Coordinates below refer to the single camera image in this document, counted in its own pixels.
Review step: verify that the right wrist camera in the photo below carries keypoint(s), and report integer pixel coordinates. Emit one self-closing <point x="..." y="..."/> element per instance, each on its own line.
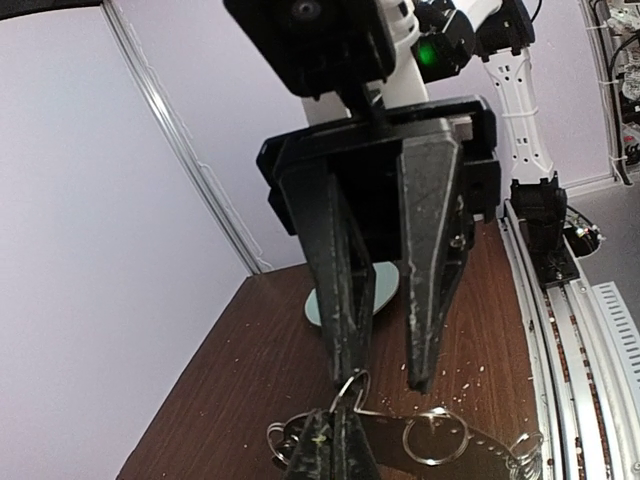
<point x="321" y="46"/>

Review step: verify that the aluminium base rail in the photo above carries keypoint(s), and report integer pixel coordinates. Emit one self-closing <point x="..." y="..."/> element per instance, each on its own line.
<point x="584" y="353"/>

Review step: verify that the light blue flower plate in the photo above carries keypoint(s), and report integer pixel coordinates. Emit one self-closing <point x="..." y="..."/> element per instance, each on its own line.
<point x="386" y="286"/>

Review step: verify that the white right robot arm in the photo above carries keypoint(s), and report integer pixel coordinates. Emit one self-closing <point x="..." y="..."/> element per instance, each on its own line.
<point x="451" y="49"/>

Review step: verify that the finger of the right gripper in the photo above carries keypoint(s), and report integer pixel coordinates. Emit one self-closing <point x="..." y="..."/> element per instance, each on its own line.
<point x="339" y="262"/>
<point x="428" y="174"/>

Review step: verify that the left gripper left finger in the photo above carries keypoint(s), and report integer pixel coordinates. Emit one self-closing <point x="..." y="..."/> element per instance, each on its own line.
<point x="312" y="456"/>

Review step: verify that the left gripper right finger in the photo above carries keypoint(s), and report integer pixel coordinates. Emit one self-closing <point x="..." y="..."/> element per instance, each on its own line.
<point x="352" y="456"/>

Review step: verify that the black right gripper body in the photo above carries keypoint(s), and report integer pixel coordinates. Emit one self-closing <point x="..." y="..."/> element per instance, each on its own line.
<point x="365" y="161"/>

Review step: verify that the right aluminium wall post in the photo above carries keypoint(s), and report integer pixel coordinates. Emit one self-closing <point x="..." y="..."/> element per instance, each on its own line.
<point x="203" y="178"/>

